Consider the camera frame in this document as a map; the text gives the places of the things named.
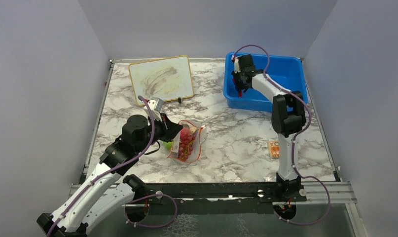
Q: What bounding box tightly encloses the green lime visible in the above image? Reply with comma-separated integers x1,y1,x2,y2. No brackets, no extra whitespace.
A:
163,141,173,151

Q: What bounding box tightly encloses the red chili pepper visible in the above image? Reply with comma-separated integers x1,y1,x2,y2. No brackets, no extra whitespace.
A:
233,78,243,98

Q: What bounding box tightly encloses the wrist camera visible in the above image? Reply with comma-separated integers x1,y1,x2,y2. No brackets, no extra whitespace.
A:
231,55,241,74
144,97,164,121

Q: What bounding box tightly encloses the garlic bulb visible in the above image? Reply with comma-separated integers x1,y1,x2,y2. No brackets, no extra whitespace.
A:
189,127,199,136

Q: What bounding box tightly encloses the small whiteboard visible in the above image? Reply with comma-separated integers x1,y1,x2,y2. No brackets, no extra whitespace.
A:
128,55,195,106

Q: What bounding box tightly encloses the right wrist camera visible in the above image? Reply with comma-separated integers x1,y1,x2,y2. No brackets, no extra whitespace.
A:
231,55,241,74

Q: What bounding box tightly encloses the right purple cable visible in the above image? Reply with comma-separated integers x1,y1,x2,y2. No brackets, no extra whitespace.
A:
233,44,332,226

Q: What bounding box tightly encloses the red grape bunch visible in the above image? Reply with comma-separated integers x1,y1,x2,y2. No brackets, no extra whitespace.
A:
178,127,195,161

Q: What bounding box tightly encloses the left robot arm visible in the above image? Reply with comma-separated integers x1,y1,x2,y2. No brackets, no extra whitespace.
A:
36,113,183,237

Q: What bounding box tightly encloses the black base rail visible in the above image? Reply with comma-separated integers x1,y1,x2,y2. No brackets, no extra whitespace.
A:
124,182,307,216

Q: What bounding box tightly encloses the orange snack packet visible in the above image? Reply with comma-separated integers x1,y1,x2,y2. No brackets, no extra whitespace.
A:
267,140,280,159

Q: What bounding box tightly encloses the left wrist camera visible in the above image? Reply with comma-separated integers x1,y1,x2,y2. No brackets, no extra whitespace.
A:
144,97,164,121

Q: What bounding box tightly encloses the clear zip top bag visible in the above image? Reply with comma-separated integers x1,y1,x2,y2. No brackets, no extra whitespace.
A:
167,119,207,163

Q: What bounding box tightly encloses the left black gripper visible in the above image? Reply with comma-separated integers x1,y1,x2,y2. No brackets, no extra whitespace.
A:
136,112,183,154

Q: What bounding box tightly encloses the blue plastic bin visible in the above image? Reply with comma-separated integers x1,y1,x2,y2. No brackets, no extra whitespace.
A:
223,52,308,112

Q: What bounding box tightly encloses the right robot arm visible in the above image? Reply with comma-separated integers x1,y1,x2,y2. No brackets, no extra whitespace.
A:
231,54,306,201

